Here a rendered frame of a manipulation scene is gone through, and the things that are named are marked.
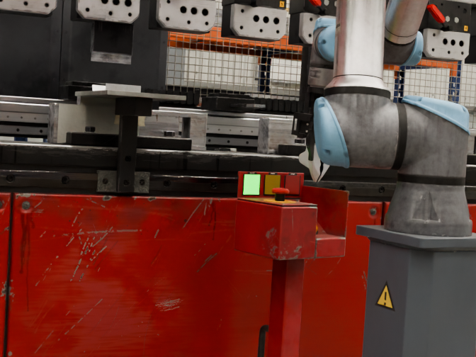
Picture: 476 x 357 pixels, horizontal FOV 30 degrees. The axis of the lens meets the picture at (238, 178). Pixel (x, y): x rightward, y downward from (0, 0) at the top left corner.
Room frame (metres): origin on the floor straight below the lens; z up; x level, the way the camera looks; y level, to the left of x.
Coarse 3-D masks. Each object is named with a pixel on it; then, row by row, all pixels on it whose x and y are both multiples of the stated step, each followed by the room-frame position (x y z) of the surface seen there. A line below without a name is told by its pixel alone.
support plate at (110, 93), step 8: (88, 96) 2.11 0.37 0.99; (96, 96) 2.07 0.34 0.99; (104, 96) 2.03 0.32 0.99; (112, 96) 2.00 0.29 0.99; (120, 96) 1.96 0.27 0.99; (128, 96) 1.93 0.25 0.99; (136, 96) 1.91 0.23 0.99; (144, 96) 1.92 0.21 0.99; (152, 96) 1.92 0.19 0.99; (160, 96) 1.93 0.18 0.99; (168, 96) 1.94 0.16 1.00; (176, 96) 1.95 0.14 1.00; (184, 96) 1.96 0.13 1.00
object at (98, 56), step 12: (96, 24) 2.14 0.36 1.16; (108, 24) 2.16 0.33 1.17; (120, 24) 2.17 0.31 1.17; (96, 36) 2.14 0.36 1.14; (108, 36) 2.16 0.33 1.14; (120, 36) 2.17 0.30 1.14; (132, 36) 2.18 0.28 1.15; (96, 48) 2.15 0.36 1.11; (108, 48) 2.16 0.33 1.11; (120, 48) 2.17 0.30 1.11; (132, 48) 2.18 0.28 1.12; (96, 60) 2.16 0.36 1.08; (108, 60) 2.17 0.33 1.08; (120, 60) 2.18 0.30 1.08
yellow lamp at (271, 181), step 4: (268, 176) 2.05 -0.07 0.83; (272, 176) 2.06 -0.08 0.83; (276, 176) 2.07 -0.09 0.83; (268, 180) 2.05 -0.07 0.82; (272, 180) 2.06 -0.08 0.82; (276, 180) 2.07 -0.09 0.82; (268, 184) 2.05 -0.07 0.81; (272, 184) 2.06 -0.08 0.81; (276, 184) 2.07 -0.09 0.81; (268, 188) 2.05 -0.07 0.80; (272, 188) 2.06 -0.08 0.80; (264, 192) 2.05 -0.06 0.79; (268, 192) 2.05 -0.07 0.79
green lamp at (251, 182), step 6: (246, 174) 2.01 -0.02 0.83; (246, 180) 2.01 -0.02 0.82; (252, 180) 2.02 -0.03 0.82; (258, 180) 2.03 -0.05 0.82; (246, 186) 2.01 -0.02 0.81; (252, 186) 2.02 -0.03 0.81; (258, 186) 2.03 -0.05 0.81; (246, 192) 2.01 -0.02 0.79; (252, 192) 2.02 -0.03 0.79; (258, 192) 2.03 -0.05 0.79
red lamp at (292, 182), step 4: (288, 176) 2.09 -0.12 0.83; (292, 176) 2.10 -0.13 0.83; (296, 176) 2.11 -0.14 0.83; (288, 180) 2.09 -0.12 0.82; (292, 180) 2.10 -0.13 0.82; (296, 180) 2.11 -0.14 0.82; (288, 184) 2.09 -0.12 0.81; (292, 184) 2.10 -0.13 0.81; (296, 184) 2.11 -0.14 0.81; (288, 188) 2.09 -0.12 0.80; (292, 188) 2.10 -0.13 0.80; (296, 188) 2.11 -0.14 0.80; (292, 192) 2.10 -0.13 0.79; (296, 192) 2.11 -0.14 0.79
